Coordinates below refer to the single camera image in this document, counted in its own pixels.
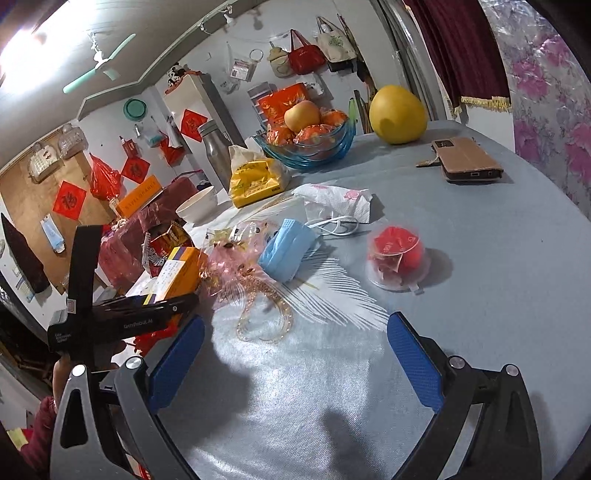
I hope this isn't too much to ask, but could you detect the red foil snack wrapper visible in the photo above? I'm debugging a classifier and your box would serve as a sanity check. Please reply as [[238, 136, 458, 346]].
[[141, 221, 193, 277]]

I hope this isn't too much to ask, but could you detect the pink floral cellophane wrap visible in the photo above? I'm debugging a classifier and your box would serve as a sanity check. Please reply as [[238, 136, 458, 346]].
[[201, 220, 294, 344]]

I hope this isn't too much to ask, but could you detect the plastic cup with red paper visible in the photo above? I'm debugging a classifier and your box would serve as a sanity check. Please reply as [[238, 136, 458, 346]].
[[366, 224, 431, 295]]

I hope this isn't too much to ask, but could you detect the person left hand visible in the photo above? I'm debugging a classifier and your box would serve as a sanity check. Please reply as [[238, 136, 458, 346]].
[[52, 354, 74, 409]]

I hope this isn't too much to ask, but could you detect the red covered side table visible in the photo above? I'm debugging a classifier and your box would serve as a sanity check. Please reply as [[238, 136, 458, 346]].
[[98, 177, 197, 290]]

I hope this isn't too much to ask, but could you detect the orange medicine box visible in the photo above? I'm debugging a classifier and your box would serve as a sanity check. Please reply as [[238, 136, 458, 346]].
[[143, 247, 208, 305]]

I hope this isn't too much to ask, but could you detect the white ceramic bowl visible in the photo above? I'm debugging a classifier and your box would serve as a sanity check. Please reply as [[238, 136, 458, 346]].
[[175, 186, 218, 223]]

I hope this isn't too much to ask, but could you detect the orange long box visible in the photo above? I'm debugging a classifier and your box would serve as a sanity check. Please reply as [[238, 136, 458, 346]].
[[115, 175, 162, 218]]

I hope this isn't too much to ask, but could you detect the red plastic bag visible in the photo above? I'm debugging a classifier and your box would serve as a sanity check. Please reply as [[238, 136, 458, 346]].
[[90, 154, 122, 201]]

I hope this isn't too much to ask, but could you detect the blue face mask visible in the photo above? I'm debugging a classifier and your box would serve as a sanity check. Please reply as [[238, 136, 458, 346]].
[[257, 219, 317, 283]]

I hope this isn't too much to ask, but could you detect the feather print tablecloth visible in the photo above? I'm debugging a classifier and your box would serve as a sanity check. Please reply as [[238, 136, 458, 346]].
[[159, 122, 590, 479]]

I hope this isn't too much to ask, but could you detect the yellow snack bag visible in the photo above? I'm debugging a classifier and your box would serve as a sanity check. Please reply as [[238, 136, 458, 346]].
[[228, 145, 290, 208]]

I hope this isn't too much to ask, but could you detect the steel thermos bottle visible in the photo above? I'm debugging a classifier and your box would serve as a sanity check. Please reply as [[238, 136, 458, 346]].
[[198, 120, 232, 190]]

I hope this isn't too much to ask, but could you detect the white refrigerator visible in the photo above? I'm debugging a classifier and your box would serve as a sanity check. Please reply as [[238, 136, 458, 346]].
[[162, 70, 245, 191]]

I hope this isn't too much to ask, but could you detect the white printed tissue pack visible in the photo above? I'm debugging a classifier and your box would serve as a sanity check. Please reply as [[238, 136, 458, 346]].
[[293, 184, 373, 224]]

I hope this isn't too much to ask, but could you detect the blue glass fruit bowl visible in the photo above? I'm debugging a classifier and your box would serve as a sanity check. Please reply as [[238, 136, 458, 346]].
[[253, 119, 356, 171]]

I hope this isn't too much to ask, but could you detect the orange gift box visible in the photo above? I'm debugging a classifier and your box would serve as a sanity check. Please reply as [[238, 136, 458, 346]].
[[256, 82, 310, 125]]

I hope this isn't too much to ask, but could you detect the green ceiling fan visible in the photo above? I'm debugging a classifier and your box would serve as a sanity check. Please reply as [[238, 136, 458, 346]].
[[62, 33, 136, 94]]

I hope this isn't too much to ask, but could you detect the red yellow apple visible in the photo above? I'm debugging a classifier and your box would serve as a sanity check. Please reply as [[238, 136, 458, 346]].
[[283, 100, 321, 133]]

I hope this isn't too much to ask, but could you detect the phone in brown case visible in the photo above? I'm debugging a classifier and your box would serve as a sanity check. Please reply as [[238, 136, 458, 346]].
[[416, 137, 504, 184]]

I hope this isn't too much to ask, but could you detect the red handbag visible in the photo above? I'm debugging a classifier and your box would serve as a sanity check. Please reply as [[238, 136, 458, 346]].
[[287, 29, 327, 75]]

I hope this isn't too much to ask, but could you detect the yellow pomelo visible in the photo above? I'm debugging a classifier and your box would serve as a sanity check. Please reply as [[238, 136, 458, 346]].
[[370, 85, 428, 145]]

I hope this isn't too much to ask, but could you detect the beige tote bag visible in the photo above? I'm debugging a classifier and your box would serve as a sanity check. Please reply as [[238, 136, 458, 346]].
[[317, 16, 356, 72]]

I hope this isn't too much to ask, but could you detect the floral plastic sheet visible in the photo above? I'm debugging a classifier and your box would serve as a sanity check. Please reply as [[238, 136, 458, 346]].
[[481, 0, 590, 216]]

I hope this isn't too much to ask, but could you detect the dark red curtain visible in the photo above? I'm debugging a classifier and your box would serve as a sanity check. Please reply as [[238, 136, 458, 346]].
[[405, 0, 511, 116]]

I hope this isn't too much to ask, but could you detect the white charging cable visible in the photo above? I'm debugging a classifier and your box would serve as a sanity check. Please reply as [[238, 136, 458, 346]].
[[303, 215, 362, 238]]

